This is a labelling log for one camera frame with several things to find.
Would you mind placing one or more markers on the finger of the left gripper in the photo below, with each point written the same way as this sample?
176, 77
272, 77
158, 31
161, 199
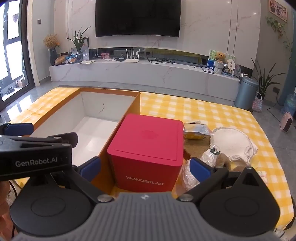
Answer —
16, 129

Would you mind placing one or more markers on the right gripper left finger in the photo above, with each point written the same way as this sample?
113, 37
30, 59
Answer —
82, 176

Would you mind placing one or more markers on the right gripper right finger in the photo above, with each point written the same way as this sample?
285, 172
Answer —
209, 179

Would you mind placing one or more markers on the white ball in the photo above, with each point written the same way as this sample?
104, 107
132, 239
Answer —
210, 156
188, 179

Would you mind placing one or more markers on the white round cloth pad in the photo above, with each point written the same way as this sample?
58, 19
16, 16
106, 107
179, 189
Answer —
235, 144

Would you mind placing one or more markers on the silver yellow snack bag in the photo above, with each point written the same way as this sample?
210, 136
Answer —
194, 130

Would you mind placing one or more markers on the brown coir fibre mat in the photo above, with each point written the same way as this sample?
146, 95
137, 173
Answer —
195, 148

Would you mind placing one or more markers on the person left hand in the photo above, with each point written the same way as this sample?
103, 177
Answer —
5, 188

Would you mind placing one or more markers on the yellow checkered tablecloth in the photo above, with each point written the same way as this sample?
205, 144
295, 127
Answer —
186, 109

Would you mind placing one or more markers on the orange open storage box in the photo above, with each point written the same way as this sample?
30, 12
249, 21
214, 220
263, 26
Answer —
94, 114

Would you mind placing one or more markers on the red Wonderlab box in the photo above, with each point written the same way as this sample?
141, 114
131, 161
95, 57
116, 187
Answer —
147, 153

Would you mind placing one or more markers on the pink woven basket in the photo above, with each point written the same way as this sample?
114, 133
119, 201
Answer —
257, 103

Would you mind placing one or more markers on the pink space heater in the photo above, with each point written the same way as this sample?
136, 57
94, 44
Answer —
286, 122

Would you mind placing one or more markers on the dark vase dried flowers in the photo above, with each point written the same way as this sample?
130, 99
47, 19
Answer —
51, 42

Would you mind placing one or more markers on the grey blue trash bin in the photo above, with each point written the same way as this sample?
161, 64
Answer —
246, 93

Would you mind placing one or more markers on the white marble tv console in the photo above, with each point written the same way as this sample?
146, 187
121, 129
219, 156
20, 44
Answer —
172, 76

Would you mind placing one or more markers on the blue water jug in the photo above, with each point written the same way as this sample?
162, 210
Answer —
290, 103

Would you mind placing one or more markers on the potted snake plant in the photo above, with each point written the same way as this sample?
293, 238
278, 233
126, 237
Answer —
265, 79

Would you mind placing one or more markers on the green plant in glass vase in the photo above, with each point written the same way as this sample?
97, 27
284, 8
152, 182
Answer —
78, 42

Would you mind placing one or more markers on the teddy bear figurine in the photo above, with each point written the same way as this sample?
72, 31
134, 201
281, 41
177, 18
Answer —
220, 57

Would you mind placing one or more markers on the white wifi router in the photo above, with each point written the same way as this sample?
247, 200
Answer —
131, 57

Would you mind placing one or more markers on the hanging ivy plant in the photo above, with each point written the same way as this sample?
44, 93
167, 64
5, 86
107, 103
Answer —
279, 29

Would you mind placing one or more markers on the black wall television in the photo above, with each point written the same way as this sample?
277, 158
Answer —
138, 17

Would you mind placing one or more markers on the framed wall picture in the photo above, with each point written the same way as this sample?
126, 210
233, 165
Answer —
278, 10

